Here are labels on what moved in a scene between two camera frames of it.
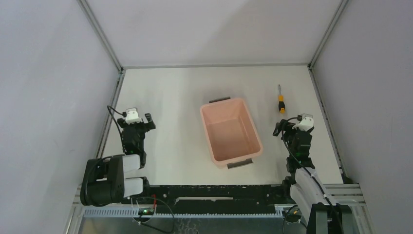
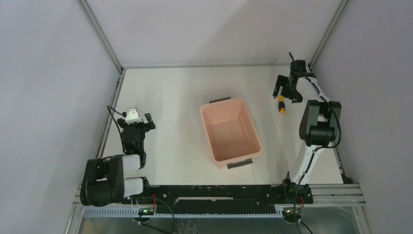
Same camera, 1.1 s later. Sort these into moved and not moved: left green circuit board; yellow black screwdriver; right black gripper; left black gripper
Moved: right black gripper
Not moved: yellow black screwdriver; left green circuit board; left black gripper
